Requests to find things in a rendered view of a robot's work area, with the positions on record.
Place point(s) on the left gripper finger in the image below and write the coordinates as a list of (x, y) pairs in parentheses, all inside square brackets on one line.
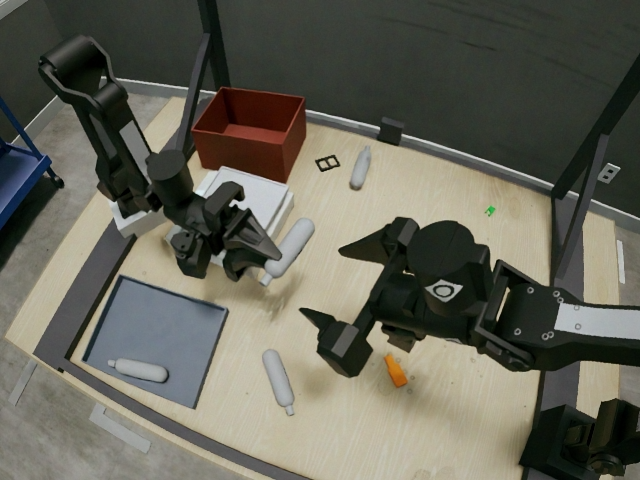
[(320, 319), (370, 248)]

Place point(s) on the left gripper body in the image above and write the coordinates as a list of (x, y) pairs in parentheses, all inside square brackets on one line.
[(396, 300)]

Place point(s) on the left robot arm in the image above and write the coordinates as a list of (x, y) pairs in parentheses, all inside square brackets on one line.
[(540, 327)]

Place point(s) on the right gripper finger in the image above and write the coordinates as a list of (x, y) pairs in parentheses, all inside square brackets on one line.
[(248, 258), (247, 232)]

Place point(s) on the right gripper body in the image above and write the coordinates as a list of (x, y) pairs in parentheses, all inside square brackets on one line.
[(219, 201)]

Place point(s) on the black rectangular buckle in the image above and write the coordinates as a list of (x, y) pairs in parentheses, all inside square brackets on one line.
[(327, 162)]

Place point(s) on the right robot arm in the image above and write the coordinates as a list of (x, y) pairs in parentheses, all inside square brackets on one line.
[(154, 178)]

